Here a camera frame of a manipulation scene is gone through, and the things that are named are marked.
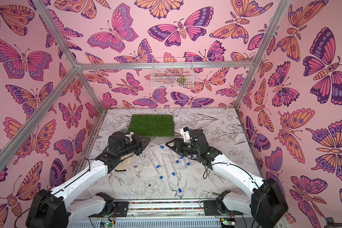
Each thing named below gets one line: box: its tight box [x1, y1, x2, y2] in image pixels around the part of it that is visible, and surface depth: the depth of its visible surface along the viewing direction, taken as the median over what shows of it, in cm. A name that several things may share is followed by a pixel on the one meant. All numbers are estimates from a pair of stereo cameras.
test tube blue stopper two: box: [168, 168, 184, 194], surface depth 85 cm
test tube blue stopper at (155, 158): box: [151, 151, 162, 167], surface depth 94 cm
